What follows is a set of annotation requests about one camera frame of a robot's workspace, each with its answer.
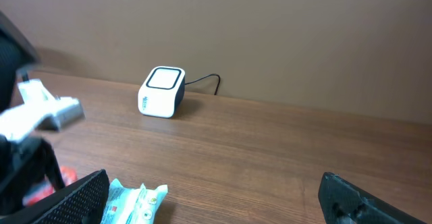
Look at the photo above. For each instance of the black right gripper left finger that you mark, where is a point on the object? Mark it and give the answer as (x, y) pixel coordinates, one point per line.
(82, 202)

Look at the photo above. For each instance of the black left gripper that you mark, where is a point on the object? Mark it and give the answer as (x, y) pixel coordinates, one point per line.
(23, 165)

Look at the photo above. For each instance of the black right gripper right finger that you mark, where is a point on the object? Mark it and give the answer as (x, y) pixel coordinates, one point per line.
(343, 202)

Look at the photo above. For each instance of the small orange white box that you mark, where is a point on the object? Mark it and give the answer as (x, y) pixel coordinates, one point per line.
(44, 188)

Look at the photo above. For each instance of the mint green wipes packet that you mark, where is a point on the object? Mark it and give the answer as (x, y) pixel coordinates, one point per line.
(132, 205)

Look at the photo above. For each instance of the white barcode scanner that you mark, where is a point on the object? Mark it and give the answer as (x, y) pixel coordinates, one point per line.
(162, 92)

